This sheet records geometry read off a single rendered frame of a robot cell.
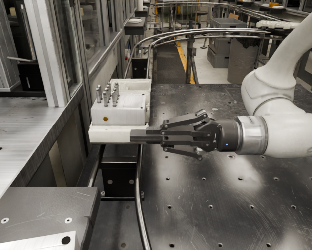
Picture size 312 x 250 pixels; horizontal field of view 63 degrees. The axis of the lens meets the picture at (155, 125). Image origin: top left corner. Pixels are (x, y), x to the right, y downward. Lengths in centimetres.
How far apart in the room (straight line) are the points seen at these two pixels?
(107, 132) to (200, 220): 31
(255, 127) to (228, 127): 5
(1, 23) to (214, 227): 73
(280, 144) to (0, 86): 71
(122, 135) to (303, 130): 39
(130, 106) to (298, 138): 37
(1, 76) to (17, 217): 47
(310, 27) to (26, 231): 59
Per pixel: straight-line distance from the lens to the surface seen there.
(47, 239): 22
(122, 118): 60
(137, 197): 51
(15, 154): 53
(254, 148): 59
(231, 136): 57
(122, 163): 62
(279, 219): 72
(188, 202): 70
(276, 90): 69
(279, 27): 254
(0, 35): 79
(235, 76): 351
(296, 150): 62
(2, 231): 40
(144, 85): 90
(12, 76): 81
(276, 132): 59
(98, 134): 61
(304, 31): 62
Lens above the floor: 118
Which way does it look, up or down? 29 degrees down
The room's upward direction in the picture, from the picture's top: straight up
